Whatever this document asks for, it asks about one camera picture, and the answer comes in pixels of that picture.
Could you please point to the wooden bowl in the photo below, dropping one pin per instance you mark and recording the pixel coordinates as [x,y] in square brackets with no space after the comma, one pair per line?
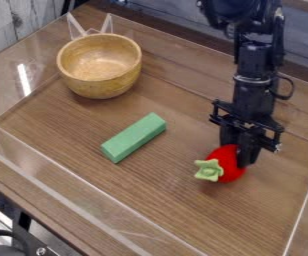
[99,65]

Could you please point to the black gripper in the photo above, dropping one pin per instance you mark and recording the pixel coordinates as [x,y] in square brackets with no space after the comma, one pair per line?
[247,114]

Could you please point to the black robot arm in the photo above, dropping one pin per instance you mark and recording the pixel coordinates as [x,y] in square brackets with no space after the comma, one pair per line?
[253,23]

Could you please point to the green rectangular block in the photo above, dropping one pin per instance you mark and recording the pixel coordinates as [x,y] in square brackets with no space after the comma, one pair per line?
[132,137]

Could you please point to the red plush strawberry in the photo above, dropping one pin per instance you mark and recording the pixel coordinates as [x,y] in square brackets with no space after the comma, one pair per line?
[218,167]

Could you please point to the clear acrylic tray wall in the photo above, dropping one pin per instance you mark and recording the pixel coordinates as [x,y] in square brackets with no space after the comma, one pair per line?
[143,207]

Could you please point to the black table leg bracket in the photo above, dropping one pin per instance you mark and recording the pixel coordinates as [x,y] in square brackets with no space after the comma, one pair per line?
[35,247]

